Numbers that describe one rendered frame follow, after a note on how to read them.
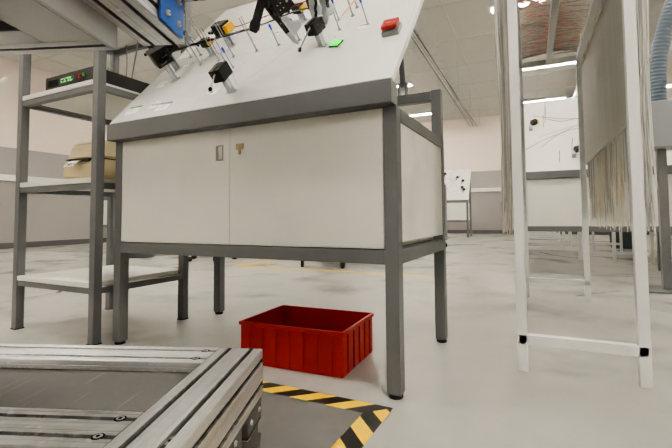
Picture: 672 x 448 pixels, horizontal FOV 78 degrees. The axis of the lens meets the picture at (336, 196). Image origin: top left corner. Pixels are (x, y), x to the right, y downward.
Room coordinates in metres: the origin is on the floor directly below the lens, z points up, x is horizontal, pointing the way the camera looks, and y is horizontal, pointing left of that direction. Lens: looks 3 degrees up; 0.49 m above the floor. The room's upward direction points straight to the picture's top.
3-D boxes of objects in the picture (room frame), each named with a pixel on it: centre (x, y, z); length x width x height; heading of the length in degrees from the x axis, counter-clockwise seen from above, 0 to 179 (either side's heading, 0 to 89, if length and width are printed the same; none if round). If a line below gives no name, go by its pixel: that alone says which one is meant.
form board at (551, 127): (3.73, -2.24, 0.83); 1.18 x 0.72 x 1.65; 65
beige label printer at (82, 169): (1.90, 1.03, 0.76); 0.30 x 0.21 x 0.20; 157
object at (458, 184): (10.16, -2.65, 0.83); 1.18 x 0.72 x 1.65; 65
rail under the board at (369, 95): (1.39, 0.36, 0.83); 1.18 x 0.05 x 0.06; 63
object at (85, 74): (1.91, 1.08, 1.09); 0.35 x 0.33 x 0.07; 63
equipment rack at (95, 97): (1.99, 1.10, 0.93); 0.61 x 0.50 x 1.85; 63
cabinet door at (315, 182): (1.28, 0.11, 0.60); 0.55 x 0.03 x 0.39; 63
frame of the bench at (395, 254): (1.67, 0.22, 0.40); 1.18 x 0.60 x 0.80; 63
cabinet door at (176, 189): (1.53, 0.60, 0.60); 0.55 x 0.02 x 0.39; 63
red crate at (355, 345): (1.50, 0.10, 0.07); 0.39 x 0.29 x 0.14; 66
